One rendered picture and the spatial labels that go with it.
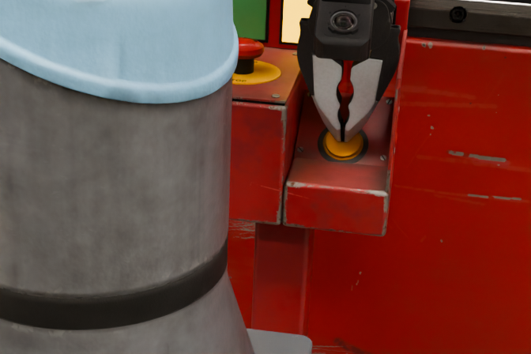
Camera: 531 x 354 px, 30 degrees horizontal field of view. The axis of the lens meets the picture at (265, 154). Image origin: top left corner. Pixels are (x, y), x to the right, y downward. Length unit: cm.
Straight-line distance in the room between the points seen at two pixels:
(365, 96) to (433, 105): 24
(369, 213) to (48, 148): 56
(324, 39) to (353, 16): 3
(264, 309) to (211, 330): 59
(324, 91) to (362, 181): 9
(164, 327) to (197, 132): 8
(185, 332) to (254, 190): 49
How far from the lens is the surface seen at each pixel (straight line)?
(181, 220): 37
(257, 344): 53
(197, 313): 40
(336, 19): 80
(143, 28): 34
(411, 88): 113
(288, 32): 99
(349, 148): 93
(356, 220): 88
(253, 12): 99
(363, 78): 89
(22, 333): 39
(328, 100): 90
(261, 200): 89
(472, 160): 116
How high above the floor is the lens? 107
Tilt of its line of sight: 23 degrees down
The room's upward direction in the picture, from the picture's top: 2 degrees clockwise
